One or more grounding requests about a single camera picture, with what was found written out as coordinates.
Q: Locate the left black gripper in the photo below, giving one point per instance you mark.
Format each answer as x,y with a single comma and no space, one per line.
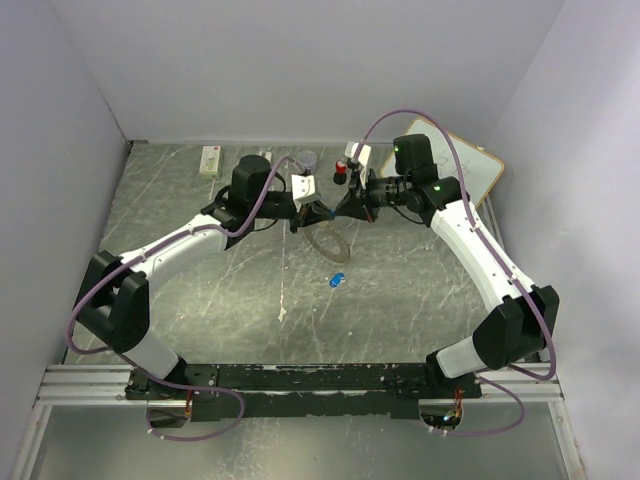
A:
309,214

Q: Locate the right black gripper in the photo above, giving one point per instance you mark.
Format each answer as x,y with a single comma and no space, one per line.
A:
357,204

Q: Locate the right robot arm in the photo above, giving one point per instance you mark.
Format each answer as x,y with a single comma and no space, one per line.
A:
520,315

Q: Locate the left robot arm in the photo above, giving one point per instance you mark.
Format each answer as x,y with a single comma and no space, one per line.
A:
113,302

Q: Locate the clear cup of paperclips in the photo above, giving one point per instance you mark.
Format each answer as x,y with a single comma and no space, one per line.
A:
309,160

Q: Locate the white stapler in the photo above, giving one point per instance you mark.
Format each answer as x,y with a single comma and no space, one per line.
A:
265,154

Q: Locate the green white staple box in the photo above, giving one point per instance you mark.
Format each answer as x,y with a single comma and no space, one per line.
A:
209,166

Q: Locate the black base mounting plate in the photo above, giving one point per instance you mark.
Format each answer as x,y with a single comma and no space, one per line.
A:
281,391

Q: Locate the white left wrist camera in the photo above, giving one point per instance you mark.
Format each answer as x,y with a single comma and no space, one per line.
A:
304,189

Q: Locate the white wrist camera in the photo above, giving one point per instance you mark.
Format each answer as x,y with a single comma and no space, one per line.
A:
304,189
359,156

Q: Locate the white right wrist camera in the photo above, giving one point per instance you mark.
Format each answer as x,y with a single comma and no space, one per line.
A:
359,156

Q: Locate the aluminium rail frame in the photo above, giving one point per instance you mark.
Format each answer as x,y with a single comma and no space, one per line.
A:
104,386

